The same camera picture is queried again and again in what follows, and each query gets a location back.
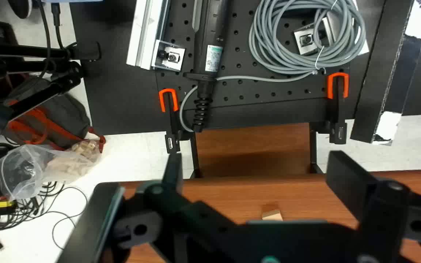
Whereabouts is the black perforated mounting board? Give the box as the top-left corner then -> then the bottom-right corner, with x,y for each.
70,0 -> 384,136

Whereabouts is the tangle of thin black cables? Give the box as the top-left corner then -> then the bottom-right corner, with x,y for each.
0,180 -> 90,252

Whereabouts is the grey coiled cable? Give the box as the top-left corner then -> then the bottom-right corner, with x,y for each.
178,0 -> 368,135

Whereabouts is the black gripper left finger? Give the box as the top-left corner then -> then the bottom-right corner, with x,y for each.
143,151 -> 241,237

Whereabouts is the black and orange bag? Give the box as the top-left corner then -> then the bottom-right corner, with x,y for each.
3,92 -> 108,151

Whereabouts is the black tripod stand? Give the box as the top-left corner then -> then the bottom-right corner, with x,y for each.
0,16 -> 102,108

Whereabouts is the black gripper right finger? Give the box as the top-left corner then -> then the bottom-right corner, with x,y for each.
324,149 -> 412,263

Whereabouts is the black square post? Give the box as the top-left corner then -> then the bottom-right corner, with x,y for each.
349,0 -> 419,146

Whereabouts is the white aluminium rail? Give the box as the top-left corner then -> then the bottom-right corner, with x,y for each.
124,0 -> 171,70

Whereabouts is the black table leg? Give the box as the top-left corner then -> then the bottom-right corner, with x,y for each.
308,123 -> 321,176
188,136 -> 203,180

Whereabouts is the black cylindrical power adapter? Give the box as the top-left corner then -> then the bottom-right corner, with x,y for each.
187,0 -> 235,135

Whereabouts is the clear plastic bag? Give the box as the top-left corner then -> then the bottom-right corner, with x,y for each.
0,138 -> 102,202

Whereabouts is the orange and black bar clamp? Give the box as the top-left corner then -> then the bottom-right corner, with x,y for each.
324,72 -> 350,146
156,86 -> 185,158

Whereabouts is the tall light wooden block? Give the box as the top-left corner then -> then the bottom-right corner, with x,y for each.
260,202 -> 285,222

